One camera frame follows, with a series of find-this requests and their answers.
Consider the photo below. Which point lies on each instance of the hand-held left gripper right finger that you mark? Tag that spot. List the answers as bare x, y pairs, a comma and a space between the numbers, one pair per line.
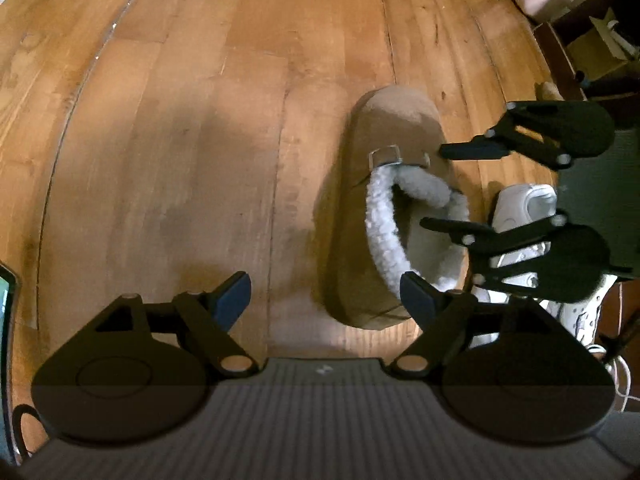
415, 297

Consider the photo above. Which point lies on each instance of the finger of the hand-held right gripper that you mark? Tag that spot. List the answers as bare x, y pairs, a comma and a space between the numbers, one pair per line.
480, 149
500, 247

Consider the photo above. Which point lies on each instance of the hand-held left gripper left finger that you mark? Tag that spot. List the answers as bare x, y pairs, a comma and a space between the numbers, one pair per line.
234, 297

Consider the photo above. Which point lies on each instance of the brown fur-lined slipper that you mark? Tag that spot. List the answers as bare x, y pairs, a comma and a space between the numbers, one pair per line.
395, 125

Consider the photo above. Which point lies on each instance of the white sneaker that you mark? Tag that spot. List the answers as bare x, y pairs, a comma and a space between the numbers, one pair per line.
525, 202

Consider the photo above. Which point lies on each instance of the black stand leg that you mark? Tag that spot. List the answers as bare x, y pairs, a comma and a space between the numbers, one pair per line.
605, 85

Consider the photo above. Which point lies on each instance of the dark wooden shelf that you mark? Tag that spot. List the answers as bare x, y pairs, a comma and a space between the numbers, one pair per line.
555, 55

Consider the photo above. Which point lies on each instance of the olive cardboard box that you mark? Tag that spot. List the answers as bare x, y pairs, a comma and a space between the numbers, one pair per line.
595, 57

